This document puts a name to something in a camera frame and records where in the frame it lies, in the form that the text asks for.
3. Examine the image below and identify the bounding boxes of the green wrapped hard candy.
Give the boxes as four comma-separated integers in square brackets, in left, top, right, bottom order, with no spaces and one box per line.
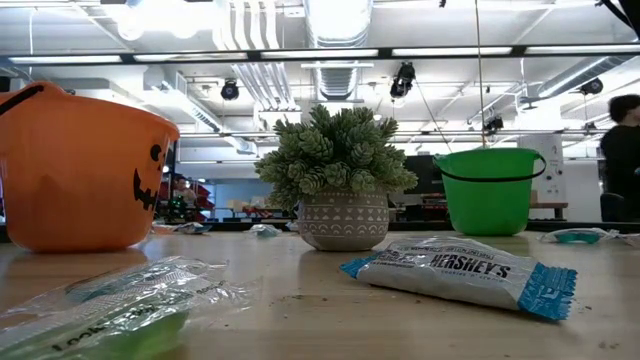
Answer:
[0,277,264,360]

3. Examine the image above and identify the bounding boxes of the faux succulent in patterned pot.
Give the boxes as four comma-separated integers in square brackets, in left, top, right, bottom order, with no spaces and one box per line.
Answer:
[253,103,419,253]

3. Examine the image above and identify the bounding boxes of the black monitor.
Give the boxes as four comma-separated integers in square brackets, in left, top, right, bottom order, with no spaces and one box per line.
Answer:
[403,153,447,202]

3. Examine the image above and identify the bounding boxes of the red storage bins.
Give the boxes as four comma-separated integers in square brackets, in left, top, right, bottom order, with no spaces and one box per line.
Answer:
[187,182,217,224]

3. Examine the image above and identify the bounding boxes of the white ceiling pipes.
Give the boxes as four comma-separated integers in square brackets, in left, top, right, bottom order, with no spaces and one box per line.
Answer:
[214,0,301,114]

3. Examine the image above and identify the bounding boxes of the black bar with light strips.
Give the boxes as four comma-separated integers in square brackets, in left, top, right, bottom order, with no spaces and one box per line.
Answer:
[0,43,640,67]

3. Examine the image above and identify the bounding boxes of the person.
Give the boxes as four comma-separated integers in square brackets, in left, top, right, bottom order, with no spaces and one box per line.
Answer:
[169,174,199,221]
[598,93,640,224]

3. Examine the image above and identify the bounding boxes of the green plastic bucket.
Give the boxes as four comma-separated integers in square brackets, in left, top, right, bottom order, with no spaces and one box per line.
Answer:
[433,147,548,238]

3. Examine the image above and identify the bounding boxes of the wooden desk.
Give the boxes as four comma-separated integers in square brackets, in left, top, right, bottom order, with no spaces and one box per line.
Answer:
[528,201,570,221]

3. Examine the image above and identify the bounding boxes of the white pillar with signs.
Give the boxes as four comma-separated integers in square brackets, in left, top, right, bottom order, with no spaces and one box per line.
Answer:
[517,133,569,206]

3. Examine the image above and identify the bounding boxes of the orange pumpkin face bucket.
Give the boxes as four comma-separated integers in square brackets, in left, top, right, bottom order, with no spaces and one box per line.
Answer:
[0,82,181,254]

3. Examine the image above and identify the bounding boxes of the black office chair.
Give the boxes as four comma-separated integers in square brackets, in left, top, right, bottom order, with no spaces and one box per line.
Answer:
[598,192,626,224]

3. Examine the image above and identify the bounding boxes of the silver ribbed air duct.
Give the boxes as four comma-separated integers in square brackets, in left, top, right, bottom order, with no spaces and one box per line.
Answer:
[303,0,375,102]

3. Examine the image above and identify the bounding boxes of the white boxy air duct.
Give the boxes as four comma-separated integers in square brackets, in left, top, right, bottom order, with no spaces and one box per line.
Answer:
[144,64,259,156]

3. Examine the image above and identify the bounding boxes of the thin hanging cable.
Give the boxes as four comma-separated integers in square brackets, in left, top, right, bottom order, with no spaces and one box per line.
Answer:
[473,0,487,150]

